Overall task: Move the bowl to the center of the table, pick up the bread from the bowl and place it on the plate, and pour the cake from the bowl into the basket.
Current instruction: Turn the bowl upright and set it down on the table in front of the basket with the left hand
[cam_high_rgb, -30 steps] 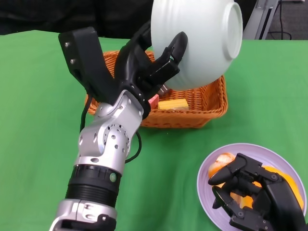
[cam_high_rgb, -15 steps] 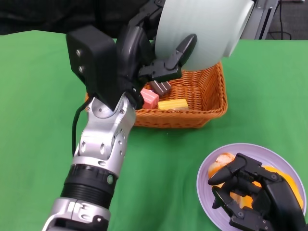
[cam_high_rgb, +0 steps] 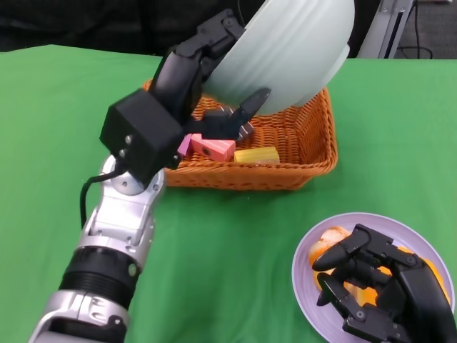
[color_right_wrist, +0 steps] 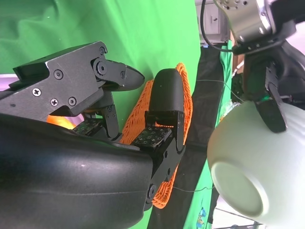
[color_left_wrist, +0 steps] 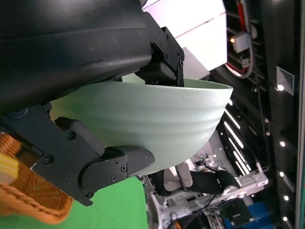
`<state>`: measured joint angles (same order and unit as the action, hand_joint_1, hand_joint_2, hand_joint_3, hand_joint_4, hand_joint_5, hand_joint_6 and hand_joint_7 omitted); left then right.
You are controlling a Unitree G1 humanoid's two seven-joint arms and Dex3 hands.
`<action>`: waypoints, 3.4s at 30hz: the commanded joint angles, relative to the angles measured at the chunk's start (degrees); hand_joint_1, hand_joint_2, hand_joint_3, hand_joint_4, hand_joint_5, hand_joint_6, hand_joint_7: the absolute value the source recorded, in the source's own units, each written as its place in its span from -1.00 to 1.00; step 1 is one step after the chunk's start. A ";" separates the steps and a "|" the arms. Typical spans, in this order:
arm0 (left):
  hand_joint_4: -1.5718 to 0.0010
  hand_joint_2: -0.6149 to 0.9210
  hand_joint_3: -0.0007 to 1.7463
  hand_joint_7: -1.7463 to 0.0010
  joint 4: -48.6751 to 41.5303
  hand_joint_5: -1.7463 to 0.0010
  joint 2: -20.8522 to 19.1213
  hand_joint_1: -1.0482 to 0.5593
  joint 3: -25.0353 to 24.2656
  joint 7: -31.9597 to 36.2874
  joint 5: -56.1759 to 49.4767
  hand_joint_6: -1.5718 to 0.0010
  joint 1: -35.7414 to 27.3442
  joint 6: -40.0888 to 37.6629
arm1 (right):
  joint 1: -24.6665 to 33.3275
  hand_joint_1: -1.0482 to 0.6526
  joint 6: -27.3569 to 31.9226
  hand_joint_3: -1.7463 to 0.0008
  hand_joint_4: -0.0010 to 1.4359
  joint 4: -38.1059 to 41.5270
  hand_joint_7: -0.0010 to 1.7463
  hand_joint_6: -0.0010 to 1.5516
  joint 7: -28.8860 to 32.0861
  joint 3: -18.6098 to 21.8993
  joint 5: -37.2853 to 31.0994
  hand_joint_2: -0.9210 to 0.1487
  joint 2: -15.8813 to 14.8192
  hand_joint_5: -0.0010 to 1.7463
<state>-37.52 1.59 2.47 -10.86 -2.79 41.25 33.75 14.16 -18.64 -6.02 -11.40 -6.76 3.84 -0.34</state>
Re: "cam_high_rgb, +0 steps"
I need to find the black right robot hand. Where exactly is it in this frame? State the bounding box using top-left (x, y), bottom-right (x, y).
top-left (311, 224), bottom-right (457, 343)

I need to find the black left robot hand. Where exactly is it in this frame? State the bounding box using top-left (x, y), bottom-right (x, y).
top-left (151, 9), bottom-right (272, 144)

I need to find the orange ring bread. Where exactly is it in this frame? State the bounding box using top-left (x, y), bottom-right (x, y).
top-left (342, 246), bottom-right (451, 309)

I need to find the magenta pink cake slice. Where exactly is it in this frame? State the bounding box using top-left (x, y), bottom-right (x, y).
top-left (177, 134), bottom-right (194, 158)

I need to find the salmon pink layered cake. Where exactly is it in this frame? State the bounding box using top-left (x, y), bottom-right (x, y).
top-left (189, 133), bottom-right (237, 162)

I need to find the orange striped bread bun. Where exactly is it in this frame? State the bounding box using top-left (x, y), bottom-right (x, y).
top-left (308, 226), bottom-right (353, 283)

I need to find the yellow layered cake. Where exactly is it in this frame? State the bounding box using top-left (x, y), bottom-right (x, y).
top-left (233, 146), bottom-right (281, 165)

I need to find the pale green bowl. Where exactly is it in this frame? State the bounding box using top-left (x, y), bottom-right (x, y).
top-left (203, 0), bottom-right (356, 116)

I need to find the lavender plate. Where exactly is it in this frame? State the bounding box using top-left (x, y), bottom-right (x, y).
top-left (291, 213), bottom-right (448, 343)

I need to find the orange wicker basket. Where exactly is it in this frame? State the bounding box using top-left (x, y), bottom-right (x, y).
top-left (142, 79), bottom-right (339, 191)

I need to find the black cloth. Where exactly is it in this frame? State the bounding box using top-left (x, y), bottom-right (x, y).
top-left (0, 0), bottom-right (383, 60)

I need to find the green tablecloth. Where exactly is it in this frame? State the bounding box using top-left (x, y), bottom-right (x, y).
top-left (0, 43), bottom-right (457, 343)

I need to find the grey metal stand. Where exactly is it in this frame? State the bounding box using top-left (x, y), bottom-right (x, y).
top-left (356, 0), bottom-right (417, 60)

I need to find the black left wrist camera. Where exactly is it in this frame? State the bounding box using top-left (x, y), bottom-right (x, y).
top-left (99, 89), bottom-right (185, 185)

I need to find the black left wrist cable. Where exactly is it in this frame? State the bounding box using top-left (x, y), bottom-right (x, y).
top-left (79, 167), bottom-right (124, 229)

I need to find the black floor cable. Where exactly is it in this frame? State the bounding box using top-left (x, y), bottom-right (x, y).
top-left (398, 0), bottom-right (433, 60)

